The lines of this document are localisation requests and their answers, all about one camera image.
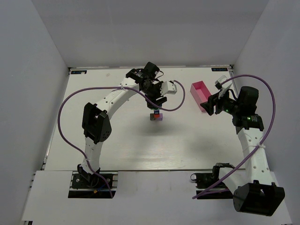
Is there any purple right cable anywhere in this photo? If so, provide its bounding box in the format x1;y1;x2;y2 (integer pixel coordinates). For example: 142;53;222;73
189;74;277;200

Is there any blue label right corner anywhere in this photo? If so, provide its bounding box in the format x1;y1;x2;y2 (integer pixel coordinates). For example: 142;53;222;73
211;67;228;72

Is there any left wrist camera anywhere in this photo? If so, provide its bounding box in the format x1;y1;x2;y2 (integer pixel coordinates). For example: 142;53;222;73
160;81;177;96

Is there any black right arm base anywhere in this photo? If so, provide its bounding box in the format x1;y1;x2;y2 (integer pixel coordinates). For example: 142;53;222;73
190;163;234;200

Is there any blue label corner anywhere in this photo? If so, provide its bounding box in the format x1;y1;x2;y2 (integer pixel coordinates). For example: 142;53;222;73
71;70;87;74
211;67;228;72

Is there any blue label left corner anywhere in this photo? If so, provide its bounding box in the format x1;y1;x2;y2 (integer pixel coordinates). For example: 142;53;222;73
71;70;87;74

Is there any purple cable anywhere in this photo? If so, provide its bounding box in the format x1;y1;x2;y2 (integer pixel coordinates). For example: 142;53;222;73
189;74;277;200
57;80;186;198

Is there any purple wood cube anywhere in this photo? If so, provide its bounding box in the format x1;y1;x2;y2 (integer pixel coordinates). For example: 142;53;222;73
156;113;163;121

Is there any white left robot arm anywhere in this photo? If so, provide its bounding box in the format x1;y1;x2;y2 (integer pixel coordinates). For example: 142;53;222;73
77;62;167;182

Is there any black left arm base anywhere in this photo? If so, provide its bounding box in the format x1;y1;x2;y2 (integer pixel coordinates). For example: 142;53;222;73
68;170;118;199

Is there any olive grey wood cube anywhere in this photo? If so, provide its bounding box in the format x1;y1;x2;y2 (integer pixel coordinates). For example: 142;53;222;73
150;113;155;120

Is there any pink plastic box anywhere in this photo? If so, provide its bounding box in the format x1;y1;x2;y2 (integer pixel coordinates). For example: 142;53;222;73
190;81;211;113

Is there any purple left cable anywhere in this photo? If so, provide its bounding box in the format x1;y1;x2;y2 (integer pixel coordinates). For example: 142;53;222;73
57;80;186;198

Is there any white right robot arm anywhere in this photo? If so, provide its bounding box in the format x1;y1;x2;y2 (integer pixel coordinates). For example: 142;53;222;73
201;86;285;217

